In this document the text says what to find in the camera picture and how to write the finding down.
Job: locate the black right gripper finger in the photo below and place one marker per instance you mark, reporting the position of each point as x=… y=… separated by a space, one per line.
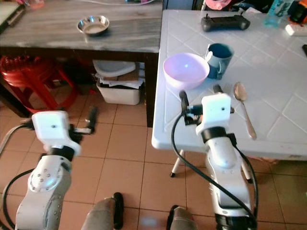
x=218 y=89
x=184 y=101

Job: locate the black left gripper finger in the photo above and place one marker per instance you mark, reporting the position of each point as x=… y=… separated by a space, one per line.
x=92 y=117

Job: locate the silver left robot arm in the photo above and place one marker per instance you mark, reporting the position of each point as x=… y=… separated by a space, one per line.
x=44 y=179

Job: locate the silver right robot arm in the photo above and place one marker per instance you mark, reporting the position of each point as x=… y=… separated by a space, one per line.
x=223 y=163

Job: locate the metal spoon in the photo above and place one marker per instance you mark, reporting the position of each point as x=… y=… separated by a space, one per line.
x=241 y=91

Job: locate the dark blue mug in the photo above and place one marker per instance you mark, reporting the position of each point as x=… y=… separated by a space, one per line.
x=220 y=58

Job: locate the purple plastic bowl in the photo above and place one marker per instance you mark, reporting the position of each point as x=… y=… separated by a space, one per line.
x=184 y=69

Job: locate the white storage box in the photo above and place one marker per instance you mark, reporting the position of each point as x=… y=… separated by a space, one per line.
x=117 y=93

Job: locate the white plastic lid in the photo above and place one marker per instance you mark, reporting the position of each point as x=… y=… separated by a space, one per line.
x=114 y=68

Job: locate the brown cardboard sheet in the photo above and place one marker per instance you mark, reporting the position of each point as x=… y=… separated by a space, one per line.
x=132 y=75

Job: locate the white plastic folding table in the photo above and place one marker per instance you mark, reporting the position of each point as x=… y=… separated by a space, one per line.
x=273 y=72

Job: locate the black game controller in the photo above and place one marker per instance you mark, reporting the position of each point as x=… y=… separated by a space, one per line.
x=225 y=23

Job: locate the red plastic stool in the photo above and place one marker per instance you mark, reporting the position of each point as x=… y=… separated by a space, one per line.
x=29 y=76

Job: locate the pink round object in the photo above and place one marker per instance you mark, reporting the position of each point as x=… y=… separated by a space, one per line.
x=218 y=4

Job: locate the robot left leg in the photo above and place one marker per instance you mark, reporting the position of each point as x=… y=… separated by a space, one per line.
x=105 y=215

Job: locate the robot leg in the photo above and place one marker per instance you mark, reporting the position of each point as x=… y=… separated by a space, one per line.
x=182 y=219
x=105 y=215

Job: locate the small steel bowl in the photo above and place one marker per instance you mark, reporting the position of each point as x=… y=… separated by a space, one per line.
x=93 y=25

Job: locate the clear blue water bottle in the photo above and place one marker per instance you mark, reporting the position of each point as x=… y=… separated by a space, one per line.
x=278 y=12

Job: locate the small white box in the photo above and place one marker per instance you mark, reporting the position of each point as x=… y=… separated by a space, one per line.
x=296 y=29

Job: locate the grey wooden table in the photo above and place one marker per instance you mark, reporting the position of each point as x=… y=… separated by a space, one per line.
x=48 y=26

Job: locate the robot right leg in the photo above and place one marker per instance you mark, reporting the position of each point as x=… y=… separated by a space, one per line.
x=182 y=219

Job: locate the pink cup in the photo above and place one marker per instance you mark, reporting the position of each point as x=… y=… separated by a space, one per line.
x=34 y=3

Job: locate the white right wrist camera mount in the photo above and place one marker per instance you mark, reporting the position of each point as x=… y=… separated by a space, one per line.
x=217 y=109

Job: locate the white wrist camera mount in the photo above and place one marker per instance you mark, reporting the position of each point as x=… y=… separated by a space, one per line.
x=217 y=109
x=53 y=127

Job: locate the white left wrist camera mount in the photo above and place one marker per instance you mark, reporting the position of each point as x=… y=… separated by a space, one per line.
x=53 y=127

